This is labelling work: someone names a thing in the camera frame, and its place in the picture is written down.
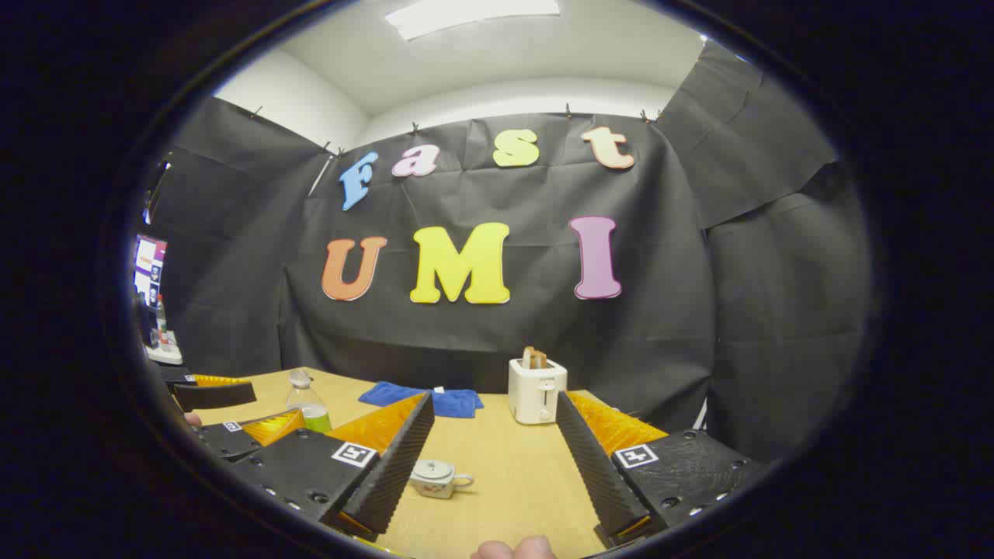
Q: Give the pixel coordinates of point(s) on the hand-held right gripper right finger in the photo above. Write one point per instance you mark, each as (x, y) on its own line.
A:
(598, 473)

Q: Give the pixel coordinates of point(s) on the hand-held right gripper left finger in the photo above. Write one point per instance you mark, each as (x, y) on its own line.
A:
(396, 466)

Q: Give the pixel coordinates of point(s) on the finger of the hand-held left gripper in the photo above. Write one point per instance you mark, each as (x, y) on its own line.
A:
(217, 396)
(233, 439)

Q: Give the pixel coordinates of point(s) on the white teacup lid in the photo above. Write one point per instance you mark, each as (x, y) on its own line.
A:
(432, 468)

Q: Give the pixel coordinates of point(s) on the white ceramic teacup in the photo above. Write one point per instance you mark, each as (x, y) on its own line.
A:
(435, 485)

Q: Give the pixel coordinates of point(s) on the green label water bottle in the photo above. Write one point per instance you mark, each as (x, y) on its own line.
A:
(309, 407)

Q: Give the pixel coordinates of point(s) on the small red label bottle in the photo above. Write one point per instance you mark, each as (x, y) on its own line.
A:
(161, 318)

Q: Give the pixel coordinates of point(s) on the white side table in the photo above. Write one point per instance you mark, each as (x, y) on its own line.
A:
(165, 355)

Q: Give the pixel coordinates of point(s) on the blue towel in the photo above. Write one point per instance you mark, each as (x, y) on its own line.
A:
(450, 402)

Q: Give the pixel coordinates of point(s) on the white toaster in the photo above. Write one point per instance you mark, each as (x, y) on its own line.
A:
(536, 392)

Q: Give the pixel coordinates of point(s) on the computer monitor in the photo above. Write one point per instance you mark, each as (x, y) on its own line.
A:
(149, 268)

